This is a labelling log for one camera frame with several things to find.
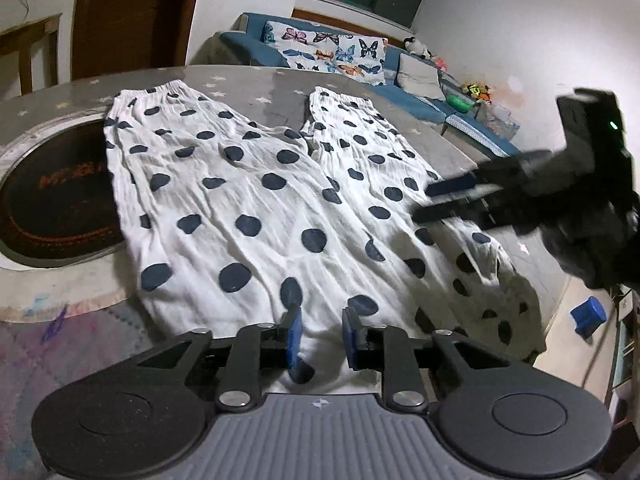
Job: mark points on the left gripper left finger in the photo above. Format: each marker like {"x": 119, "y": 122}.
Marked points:
{"x": 142, "y": 415}

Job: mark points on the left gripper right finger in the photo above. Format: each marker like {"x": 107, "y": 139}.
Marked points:
{"x": 496, "y": 413}

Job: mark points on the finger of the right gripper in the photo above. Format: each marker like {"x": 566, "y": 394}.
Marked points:
{"x": 458, "y": 184}
{"x": 468, "y": 210}

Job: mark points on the white navy polka dot pants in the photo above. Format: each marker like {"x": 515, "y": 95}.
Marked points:
{"x": 230, "y": 223}

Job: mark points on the grey square cushion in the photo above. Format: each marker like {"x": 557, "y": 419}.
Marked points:
{"x": 419, "y": 78}

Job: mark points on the blue box on floor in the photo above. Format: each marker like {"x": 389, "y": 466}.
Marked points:
{"x": 588, "y": 317}

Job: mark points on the grey star quilted table cover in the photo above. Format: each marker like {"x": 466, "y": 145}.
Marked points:
{"x": 63, "y": 324}

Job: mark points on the black white plush toy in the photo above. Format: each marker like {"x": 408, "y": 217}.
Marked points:
{"x": 417, "y": 48}

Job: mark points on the butterfly print pillow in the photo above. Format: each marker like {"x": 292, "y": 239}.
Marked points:
{"x": 360, "y": 58}

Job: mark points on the black round induction cooktop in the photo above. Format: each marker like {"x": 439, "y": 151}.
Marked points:
{"x": 57, "y": 202}

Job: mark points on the blue sofa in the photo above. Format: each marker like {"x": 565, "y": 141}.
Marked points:
{"x": 245, "y": 45}

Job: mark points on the brown wooden door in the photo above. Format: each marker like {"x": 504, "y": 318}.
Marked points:
{"x": 118, "y": 36}

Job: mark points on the wooden side table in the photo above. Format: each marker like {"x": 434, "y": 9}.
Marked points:
{"x": 22, "y": 40}

